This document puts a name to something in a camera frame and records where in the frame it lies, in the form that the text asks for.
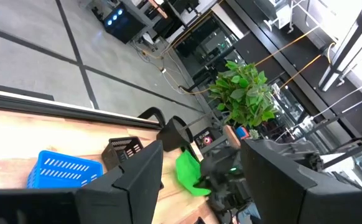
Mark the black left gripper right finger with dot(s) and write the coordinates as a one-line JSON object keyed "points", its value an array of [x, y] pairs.
{"points": [[280, 193]]}

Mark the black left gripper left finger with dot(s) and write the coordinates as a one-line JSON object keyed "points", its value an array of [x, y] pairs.
{"points": [[128, 186]]}

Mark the black plastic slotted basket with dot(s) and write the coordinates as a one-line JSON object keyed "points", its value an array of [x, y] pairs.
{"points": [[118, 152]]}

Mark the blue plastic slotted basket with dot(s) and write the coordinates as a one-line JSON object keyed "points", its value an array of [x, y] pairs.
{"points": [[63, 169]]}

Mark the seated person in jeans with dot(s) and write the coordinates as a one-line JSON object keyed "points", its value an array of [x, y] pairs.
{"points": [[248, 214]]}

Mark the wooden background table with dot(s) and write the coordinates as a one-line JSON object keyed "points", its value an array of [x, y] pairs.
{"points": [[231, 137]]}

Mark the computer tower with pink fan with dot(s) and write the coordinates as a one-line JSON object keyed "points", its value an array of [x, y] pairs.
{"points": [[206, 139]]}

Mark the blue box on background table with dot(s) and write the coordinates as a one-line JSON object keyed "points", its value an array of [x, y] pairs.
{"points": [[242, 132]]}

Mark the black plant pot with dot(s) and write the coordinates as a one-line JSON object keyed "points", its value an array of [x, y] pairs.
{"points": [[173, 137]]}

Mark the black curved tube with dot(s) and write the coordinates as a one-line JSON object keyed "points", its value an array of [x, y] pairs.
{"points": [[154, 112]]}

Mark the green leafy small tree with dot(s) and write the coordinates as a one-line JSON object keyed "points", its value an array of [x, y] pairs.
{"points": [[244, 93]]}

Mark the computer tower with blue lights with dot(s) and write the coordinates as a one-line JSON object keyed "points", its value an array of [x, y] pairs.
{"points": [[123, 23]]}

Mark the black aluminium table rail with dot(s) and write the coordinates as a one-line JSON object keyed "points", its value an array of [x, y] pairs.
{"points": [[59, 109]]}

